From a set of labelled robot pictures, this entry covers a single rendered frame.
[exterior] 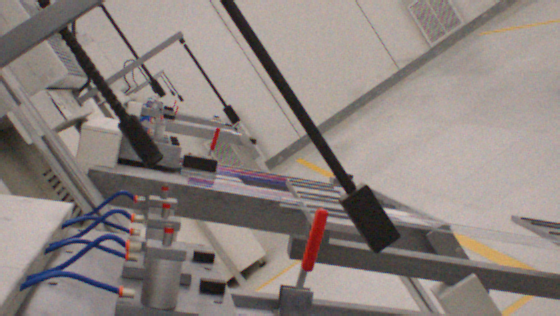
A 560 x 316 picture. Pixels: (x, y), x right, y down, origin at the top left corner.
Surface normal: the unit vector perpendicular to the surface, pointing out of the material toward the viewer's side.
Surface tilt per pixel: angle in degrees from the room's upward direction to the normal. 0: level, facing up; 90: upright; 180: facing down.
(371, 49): 90
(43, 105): 90
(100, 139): 90
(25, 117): 90
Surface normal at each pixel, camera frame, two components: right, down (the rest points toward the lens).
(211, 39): 0.15, 0.07
